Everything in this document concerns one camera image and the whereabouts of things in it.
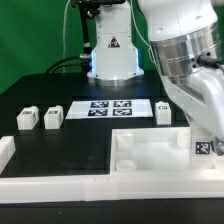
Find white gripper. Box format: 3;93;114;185
161;68;224;156

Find white square tabletop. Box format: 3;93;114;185
110;127;215;173

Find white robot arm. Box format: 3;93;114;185
71;0;224;155

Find white U-shaped obstacle fence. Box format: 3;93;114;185
0;129;224;204

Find white sheet with tags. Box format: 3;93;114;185
66;99;153;119

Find black cables at base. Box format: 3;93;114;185
44;55;92;75

